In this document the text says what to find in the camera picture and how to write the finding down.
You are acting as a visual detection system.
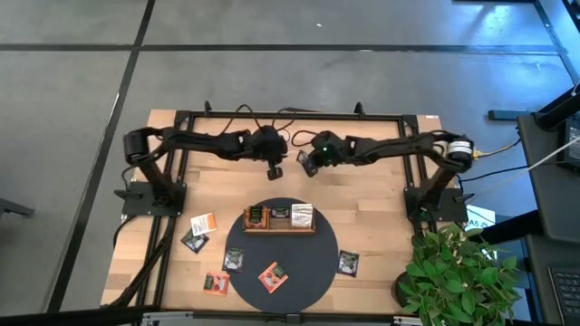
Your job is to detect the black plant pot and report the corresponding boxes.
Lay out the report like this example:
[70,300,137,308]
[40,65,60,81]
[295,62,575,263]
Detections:
[391,270,421,309]

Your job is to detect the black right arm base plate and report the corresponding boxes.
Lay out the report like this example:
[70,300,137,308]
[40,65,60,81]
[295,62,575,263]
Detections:
[404,187,469,224]

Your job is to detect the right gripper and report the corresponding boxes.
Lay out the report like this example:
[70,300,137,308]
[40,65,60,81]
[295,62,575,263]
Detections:
[309,129,360,172]

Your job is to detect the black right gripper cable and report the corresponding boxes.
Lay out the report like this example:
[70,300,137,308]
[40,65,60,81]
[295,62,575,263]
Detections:
[290,129,321,149]

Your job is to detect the white cable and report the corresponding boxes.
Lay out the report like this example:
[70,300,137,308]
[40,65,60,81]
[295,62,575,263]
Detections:
[527,134,580,173]

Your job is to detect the wooden tea organizer box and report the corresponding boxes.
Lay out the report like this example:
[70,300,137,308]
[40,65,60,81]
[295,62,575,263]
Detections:
[243,204,317,235]

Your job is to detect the yellow cable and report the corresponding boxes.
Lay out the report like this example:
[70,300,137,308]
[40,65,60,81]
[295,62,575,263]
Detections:
[470,139,523,159]

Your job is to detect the black power cable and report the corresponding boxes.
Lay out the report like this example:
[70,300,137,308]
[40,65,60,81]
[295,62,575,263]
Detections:
[457,163,580,183]

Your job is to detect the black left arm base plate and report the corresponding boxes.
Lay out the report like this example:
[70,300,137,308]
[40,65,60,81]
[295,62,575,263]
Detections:
[121,180,188,217]

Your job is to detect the green leafy plant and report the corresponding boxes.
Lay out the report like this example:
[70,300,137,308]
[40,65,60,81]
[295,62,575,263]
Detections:
[401,220,523,326]

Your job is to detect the black stand bar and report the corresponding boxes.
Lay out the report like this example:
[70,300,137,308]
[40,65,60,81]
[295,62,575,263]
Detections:
[466,208,545,246]

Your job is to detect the white paper sign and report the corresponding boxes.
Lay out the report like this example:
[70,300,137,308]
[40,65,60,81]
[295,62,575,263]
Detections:
[465,204,498,230]

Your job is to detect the black keyboard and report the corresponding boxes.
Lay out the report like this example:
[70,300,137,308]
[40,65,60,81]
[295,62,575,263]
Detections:
[546,265,580,325]

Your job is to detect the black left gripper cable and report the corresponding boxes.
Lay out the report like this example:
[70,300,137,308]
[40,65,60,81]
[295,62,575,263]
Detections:
[219,103,321,137]

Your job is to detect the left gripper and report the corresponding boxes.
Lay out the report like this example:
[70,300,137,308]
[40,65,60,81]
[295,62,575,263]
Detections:
[247,125,289,181]

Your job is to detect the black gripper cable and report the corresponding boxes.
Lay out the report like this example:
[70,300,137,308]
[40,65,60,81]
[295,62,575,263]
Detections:
[219,103,321,137]
[290,129,321,149]

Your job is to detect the black metal table frame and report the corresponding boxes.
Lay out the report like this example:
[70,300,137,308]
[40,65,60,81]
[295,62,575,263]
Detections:
[101,100,431,326]

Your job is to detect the grey furniture foot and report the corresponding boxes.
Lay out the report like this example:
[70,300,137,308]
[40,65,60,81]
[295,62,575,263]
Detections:
[0,197,36,219]

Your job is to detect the round dark woven placemat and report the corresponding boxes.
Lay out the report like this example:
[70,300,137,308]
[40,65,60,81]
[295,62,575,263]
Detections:
[224,197,340,313]

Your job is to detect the teal metal bracket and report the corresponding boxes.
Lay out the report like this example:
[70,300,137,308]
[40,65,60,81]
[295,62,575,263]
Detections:
[488,109,532,121]

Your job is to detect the black crossbar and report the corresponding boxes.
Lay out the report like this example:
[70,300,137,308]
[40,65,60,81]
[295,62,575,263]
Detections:
[0,305,153,326]

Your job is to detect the black stand pole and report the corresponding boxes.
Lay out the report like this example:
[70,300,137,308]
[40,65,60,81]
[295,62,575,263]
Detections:
[532,83,580,132]

